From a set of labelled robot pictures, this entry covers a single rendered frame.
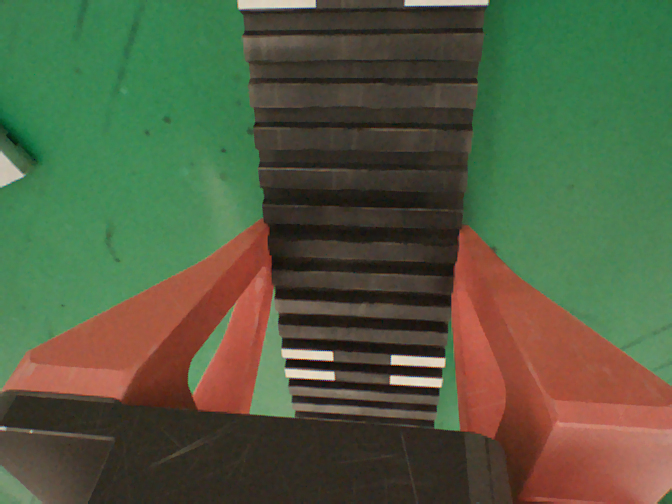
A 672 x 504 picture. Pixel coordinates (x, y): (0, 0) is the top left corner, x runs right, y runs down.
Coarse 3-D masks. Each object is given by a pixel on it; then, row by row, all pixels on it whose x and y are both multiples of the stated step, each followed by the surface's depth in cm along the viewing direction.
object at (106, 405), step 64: (256, 256) 12; (128, 320) 8; (192, 320) 9; (256, 320) 13; (64, 384) 7; (128, 384) 7; (0, 448) 7; (64, 448) 7; (128, 448) 6; (192, 448) 6; (256, 448) 6; (320, 448) 6; (384, 448) 6; (448, 448) 6
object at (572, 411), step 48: (480, 240) 12; (480, 288) 10; (528, 288) 10; (480, 336) 12; (528, 336) 8; (576, 336) 8; (480, 384) 12; (528, 384) 7; (576, 384) 7; (624, 384) 7; (480, 432) 11; (528, 432) 7; (576, 432) 6; (624, 432) 6; (528, 480) 7; (576, 480) 7; (624, 480) 7
